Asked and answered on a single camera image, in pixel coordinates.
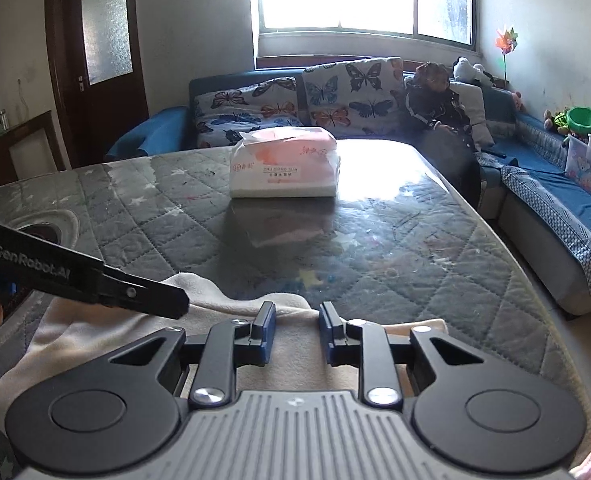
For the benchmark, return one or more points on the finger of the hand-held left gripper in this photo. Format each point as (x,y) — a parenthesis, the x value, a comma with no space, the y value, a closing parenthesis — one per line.
(150,295)

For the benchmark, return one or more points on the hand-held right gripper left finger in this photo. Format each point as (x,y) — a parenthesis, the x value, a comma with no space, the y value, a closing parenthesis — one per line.
(264,335)

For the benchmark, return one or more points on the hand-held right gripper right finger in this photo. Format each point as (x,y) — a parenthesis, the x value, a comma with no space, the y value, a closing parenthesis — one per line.
(329,337)

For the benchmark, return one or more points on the cream cloth garment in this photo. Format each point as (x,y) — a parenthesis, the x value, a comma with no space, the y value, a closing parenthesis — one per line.
(295,350)

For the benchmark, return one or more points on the dark wooden door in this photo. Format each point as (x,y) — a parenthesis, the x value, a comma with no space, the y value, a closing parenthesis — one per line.
(110,125)

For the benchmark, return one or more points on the white pink tissue pack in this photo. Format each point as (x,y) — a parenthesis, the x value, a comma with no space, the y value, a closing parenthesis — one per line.
(280,170)

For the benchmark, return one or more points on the blue sofa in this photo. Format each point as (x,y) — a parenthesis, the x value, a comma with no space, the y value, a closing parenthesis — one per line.
(540,180)

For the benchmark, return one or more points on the white pillow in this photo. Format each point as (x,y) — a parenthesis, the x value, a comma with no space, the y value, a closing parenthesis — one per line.
(475,110)

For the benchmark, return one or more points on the panda plush toy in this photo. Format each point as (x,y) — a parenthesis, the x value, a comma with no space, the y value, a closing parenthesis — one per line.
(463,67)

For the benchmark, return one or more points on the clear plastic storage box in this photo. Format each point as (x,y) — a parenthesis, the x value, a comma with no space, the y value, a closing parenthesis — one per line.
(588,170)

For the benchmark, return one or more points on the small green plush toy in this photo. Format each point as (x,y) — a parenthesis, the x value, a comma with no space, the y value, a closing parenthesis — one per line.
(556,121)

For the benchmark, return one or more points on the green plastic bowl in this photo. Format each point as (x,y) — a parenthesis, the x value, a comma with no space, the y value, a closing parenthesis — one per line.
(583,120)

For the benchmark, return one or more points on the colourful pinwheel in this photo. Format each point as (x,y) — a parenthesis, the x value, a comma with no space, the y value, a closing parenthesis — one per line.
(506,41)

